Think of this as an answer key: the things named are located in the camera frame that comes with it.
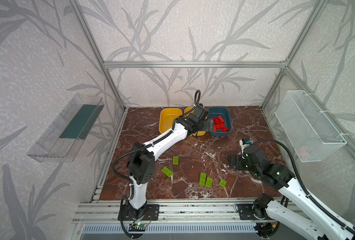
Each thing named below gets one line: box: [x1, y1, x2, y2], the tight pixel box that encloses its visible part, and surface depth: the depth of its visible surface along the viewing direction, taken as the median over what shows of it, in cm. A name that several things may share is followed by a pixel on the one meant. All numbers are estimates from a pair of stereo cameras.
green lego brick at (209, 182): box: [205, 177, 213, 189], surface depth 84 cm
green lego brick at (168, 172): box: [161, 166, 174, 178], surface depth 88 cm
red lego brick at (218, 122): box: [213, 115, 226, 128], surface depth 110 cm
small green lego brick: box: [219, 179, 227, 188], surface depth 84 cm
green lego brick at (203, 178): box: [199, 172, 207, 186], surface depth 86 cm
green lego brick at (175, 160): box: [173, 156, 179, 165], surface depth 93 cm
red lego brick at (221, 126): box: [216, 123, 229, 133], surface depth 107 cm
